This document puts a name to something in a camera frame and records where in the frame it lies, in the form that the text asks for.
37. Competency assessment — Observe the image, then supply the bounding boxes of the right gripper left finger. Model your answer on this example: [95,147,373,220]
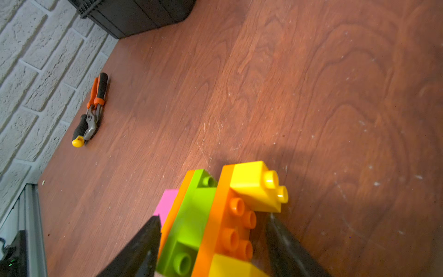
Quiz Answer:
[98,215,162,277]

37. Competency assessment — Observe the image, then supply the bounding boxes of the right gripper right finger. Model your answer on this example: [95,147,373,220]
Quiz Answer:
[265,213,330,277]

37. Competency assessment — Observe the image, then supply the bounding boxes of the long green lego brick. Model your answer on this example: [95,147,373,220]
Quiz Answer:
[156,169,218,277]

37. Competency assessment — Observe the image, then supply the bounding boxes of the orange lego brick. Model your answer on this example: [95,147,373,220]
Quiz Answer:
[158,170,195,258]
[192,165,257,277]

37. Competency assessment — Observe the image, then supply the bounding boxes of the small yellow lego brick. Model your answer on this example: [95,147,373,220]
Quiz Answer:
[208,254,269,277]

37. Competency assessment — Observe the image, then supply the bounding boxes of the yellow lego brick front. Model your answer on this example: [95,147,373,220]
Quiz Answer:
[230,161,288,213]

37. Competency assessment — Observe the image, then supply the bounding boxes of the pink lego brick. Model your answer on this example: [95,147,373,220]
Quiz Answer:
[153,189,179,227]

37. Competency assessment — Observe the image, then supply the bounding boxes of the black plastic toolbox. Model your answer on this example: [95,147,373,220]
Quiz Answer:
[69,0,196,39]

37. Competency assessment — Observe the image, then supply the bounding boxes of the aluminium rail frame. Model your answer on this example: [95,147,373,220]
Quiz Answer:
[1,184,48,277]

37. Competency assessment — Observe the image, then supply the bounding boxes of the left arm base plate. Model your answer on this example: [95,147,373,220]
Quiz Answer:
[1,230,28,277]

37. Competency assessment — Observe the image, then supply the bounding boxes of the orange handled pliers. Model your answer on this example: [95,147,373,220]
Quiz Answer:
[84,72,108,141]

